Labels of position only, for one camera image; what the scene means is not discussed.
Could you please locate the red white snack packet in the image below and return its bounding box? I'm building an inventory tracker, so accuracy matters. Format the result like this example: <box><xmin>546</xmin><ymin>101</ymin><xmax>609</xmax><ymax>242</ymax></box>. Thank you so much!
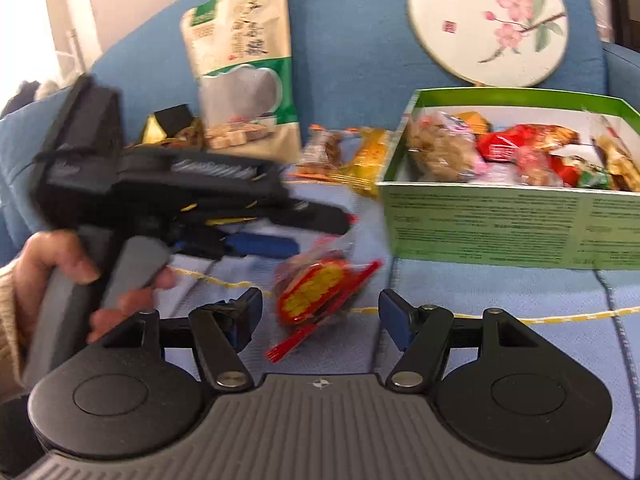
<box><xmin>475</xmin><ymin>125</ymin><xmax>581</xmax><ymax>163</ymax></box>

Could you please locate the green cardboard box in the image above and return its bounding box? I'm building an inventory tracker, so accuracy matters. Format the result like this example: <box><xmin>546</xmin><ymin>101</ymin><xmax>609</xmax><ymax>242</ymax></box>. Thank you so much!
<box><xmin>377</xmin><ymin>87</ymin><xmax>640</xmax><ymax>271</ymax></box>

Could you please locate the person's left forearm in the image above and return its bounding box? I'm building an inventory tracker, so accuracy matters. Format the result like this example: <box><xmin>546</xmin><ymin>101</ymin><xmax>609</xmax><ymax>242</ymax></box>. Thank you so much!
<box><xmin>0</xmin><ymin>260</ymin><xmax>33</xmax><ymax>406</ymax></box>

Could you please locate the gold black snack packet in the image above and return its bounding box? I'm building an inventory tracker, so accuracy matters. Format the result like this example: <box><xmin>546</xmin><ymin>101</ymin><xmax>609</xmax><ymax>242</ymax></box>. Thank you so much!
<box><xmin>142</xmin><ymin>105</ymin><xmax>196</xmax><ymax>146</ymax></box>

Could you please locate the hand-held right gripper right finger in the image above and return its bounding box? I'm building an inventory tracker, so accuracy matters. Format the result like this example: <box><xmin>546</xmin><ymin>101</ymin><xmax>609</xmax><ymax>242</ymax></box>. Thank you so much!
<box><xmin>377</xmin><ymin>288</ymin><xmax>543</xmax><ymax>393</ymax></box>

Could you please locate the light blue blanket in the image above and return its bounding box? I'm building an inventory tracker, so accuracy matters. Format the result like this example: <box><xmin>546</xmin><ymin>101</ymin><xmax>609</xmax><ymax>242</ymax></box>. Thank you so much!
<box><xmin>165</xmin><ymin>180</ymin><xmax>640</xmax><ymax>441</ymax></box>

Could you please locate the person's left hand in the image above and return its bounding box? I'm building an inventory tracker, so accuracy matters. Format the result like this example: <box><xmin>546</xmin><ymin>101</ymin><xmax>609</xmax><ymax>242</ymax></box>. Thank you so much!
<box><xmin>10</xmin><ymin>230</ymin><xmax>178</xmax><ymax>346</ymax></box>

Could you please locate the red yellow snack packet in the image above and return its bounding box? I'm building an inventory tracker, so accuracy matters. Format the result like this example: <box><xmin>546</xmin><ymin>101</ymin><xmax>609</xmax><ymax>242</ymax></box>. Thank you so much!
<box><xmin>267</xmin><ymin>242</ymin><xmax>383</xmax><ymax>363</ymax></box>

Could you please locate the large beige green snack bag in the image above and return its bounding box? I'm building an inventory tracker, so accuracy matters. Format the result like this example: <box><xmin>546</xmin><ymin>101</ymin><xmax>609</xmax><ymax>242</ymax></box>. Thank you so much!
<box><xmin>180</xmin><ymin>0</ymin><xmax>301</xmax><ymax>151</ymax></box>

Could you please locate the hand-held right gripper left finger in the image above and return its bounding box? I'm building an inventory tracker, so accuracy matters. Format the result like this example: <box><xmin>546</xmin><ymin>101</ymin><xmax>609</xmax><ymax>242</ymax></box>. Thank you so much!
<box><xmin>102</xmin><ymin>287</ymin><xmax>264</xmax><ymax>393</ymax></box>

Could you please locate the round floral fan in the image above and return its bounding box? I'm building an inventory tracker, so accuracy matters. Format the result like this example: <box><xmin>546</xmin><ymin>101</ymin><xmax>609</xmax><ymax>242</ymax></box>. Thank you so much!
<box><xmin>406</xmin><ymin>0</ymin><xmax>570</xmax><ymax>88</ymax></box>

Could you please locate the pile of assorted snack packets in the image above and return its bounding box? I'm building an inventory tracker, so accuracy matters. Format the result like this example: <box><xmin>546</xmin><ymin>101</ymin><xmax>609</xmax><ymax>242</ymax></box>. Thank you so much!
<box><xmin>405</xmin><ymin>109</ymin><xmax>640</xmax><ymax>193</ymax></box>

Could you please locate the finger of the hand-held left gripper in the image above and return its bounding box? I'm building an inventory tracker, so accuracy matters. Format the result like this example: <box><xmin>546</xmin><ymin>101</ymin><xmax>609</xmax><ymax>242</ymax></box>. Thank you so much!
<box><xmin>220</xmin><ymin>232</ymin><xmax>301</xmax><ymax>259</ymax></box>
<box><xmin>280</xmin><ymin>199</ymin><xmax>357</xmax><ymax>237</ymax></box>

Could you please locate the brown snack packet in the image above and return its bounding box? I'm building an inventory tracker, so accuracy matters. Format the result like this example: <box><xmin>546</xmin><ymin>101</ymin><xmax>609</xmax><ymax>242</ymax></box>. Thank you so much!
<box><xmin>300</xmin><ymin>125</ymin><xmax>358</xmax><ymax>168</ymax></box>

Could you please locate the blue sofa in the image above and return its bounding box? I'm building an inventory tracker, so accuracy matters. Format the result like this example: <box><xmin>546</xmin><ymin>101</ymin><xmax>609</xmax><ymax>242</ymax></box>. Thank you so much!
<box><xmin>0</xmin><ymin>0</ymin><xmax>640</xmax><ymax>271</ymax></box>

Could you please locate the white plastic roll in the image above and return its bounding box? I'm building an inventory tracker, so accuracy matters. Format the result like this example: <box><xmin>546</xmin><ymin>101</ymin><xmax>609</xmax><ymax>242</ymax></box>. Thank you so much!
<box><xmin>577</xmin><ymin>0</ymin><xmax>617</xmax><ymax>43</ymax></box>

